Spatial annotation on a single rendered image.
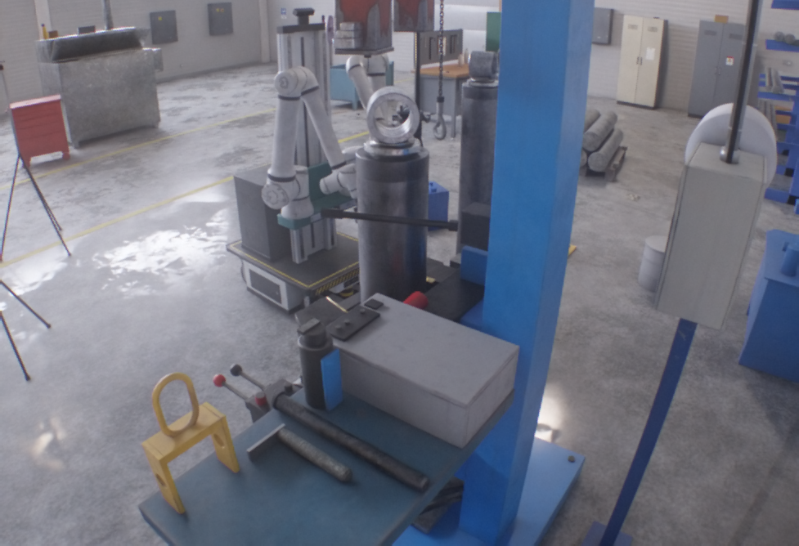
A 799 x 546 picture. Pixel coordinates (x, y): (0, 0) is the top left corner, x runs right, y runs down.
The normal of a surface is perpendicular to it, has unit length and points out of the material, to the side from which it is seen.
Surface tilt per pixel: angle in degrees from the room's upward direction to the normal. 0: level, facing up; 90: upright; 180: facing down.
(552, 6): 90
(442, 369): 0
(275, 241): 90
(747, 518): 0
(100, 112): 90
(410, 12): 90
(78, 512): 0
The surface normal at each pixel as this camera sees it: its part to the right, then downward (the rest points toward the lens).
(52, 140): 0.56, 0.36
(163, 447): 0.00, -0.90
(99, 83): 0.75, 0.29
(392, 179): -0.01, 0.44
